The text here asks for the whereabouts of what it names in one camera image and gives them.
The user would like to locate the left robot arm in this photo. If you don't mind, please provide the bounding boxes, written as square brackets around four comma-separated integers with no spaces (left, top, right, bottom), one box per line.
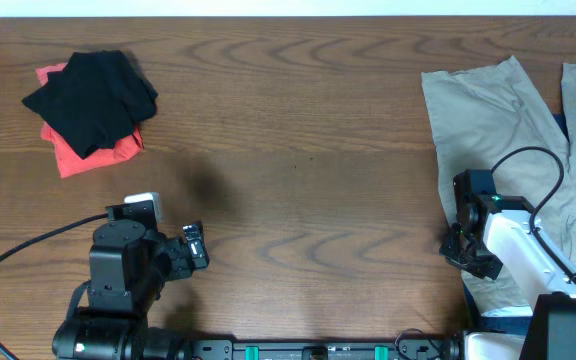
[52,219,209,360]

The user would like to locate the black folded garment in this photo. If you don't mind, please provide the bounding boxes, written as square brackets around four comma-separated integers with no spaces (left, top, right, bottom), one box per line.
[22,50,158,159]

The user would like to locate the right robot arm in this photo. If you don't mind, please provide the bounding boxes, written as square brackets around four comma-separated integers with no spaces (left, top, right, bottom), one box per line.
[440,170,576,359]

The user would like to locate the red folded garment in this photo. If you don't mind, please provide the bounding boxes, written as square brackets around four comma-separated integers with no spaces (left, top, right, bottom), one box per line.
[40,66,153,178]

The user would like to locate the dark blue denim jeans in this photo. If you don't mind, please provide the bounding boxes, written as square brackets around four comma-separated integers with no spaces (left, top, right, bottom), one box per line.
[463,113,569,335]

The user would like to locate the khaki green shorts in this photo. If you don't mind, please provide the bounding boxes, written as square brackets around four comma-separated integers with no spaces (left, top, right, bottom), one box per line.
[420,55,576,319]

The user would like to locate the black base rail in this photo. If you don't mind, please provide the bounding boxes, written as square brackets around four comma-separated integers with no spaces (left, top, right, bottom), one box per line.
[191,336,466,360]

